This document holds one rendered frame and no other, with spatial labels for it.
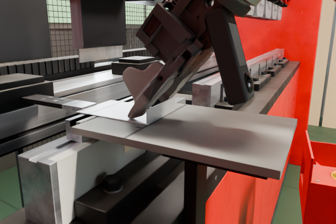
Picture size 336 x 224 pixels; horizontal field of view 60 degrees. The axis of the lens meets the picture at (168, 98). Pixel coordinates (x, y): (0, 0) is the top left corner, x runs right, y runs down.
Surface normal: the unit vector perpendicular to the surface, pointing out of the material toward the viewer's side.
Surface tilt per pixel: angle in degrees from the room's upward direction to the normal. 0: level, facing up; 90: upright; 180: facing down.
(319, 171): 0
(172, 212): 0
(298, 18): 90
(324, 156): 90
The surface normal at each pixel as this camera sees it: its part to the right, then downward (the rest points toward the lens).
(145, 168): 0.00, -0.97
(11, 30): 0.88, 0.11
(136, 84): -0.35, 0.07
